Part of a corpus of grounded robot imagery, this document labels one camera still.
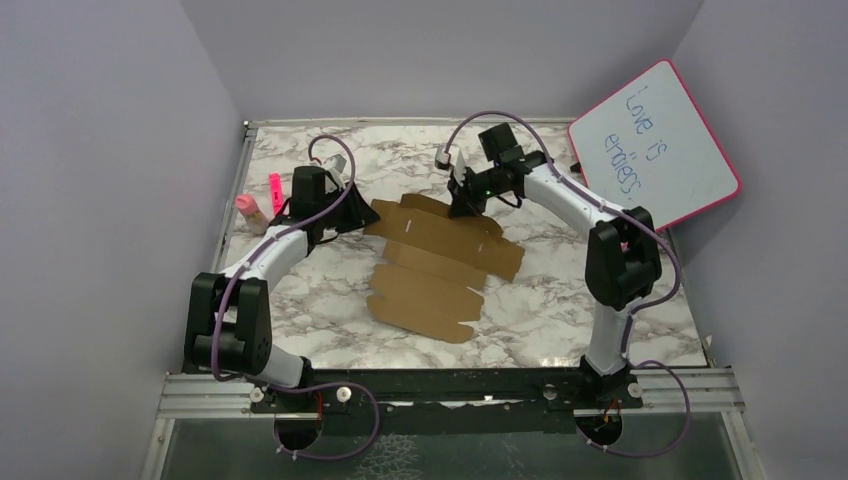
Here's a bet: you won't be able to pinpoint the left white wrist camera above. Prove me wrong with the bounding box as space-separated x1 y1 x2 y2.
311 154 347 193

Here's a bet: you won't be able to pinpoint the purple cable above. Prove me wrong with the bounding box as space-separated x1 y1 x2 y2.
442 110 693 460
209 134 382 463

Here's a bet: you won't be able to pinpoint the brown cardboard box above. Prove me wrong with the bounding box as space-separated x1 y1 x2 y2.
364 193 525 344

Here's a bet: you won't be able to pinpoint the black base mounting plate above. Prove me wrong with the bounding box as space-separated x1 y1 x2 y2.
250 367 643 436

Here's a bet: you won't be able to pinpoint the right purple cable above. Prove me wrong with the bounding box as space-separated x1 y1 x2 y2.
442 110 693 460

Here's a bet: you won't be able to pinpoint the aluminium extrusion frame rail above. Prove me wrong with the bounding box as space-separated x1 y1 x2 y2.
156 368 746 420

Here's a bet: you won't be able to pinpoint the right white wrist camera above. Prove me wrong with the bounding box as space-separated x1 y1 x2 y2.
434 145 466 192

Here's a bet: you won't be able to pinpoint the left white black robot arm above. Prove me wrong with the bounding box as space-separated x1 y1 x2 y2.
183 165 380 411

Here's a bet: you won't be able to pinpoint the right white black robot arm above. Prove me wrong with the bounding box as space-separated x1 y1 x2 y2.
435 123 662 407

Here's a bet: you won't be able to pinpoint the pink highlighter marker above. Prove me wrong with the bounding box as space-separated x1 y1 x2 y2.
269 172 285 215

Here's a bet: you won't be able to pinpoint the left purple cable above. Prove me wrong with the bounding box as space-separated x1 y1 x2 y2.
209 134 382 463

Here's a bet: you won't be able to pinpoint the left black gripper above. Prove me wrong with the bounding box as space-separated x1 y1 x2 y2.
317 180 381 233

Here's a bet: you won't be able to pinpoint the pink framed whiteboard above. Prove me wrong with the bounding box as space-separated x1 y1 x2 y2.
568 59 742 230

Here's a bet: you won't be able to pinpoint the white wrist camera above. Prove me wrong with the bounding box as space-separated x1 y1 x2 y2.
311 154 347 193
434 145 466 192

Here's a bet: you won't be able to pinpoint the small pink capped bottle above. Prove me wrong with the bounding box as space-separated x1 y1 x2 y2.
234 193 270 236

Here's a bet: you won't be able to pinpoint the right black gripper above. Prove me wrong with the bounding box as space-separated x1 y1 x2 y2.
447 164 504 218

